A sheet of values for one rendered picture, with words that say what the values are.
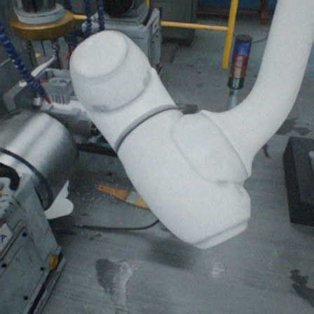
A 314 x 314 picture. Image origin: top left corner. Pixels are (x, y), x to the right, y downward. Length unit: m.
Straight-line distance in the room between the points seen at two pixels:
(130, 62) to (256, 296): 0.74
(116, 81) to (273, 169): 0.98
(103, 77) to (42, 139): 0.50
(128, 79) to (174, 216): 0.16
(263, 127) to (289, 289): 0.66
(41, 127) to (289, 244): 0.80
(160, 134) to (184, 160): 0.04
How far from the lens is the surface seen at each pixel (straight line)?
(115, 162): 1.11
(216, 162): 0.34
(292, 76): 0.42
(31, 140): 0.82
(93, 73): 0.36
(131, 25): 1.43
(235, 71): 1.21
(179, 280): 0.92
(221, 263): 0.96
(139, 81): 0.36
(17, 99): 1.03
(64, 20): 0.97
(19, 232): 0.71
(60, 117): 1.07
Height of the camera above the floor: 1.63
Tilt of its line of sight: 42 degrees down
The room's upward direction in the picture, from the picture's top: straight up
